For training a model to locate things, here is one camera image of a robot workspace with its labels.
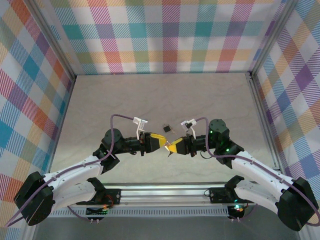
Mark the small dark key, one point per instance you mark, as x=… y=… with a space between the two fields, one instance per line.
x=170 y=154

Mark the small black padlock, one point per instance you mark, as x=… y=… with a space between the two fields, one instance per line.
x=166 y=128

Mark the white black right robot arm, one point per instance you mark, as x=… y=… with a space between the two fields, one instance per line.
x=257 y=170

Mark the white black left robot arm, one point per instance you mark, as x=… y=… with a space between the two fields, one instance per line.
x=75 y=170

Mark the black controller board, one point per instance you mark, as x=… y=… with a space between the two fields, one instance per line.
x=236 y=213
x=96 y=212

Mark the aluminium side rail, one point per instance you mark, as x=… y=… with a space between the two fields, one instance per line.
x=64 y=112
x=260 y=110

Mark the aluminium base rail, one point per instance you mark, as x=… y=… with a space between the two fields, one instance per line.
x=162 y=197

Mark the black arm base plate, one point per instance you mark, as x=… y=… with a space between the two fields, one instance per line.
x=117 y=198
x=213 y=198

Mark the aluminium frame post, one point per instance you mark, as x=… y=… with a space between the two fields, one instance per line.
x=271 y=37
x=55 y=37

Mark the aluminium frame leg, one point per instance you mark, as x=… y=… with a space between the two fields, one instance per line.
x=29 y=235
x=303 y=237

